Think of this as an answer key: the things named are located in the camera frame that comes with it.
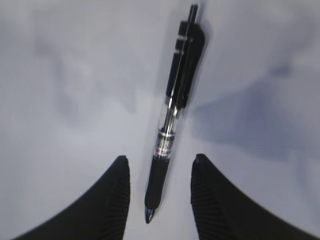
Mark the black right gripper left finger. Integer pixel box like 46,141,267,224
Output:
17,155,131,240

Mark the black pen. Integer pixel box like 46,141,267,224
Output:
144,4,206,224

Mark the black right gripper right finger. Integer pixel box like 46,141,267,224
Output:
190,153,316,240

